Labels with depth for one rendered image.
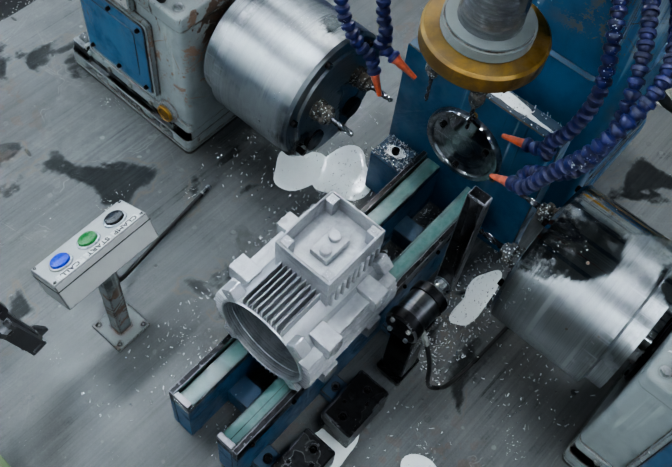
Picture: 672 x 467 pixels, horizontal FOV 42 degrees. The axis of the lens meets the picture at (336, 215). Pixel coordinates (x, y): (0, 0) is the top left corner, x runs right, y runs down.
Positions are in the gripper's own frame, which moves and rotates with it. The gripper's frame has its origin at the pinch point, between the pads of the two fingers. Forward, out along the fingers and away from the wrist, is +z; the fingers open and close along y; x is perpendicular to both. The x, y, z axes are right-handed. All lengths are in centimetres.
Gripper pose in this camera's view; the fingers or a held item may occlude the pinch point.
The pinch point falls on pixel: (6, 303)
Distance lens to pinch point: 142.1
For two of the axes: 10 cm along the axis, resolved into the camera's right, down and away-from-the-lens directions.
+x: 6.8, -7.1, 1.5
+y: 7.3, 6.8, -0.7
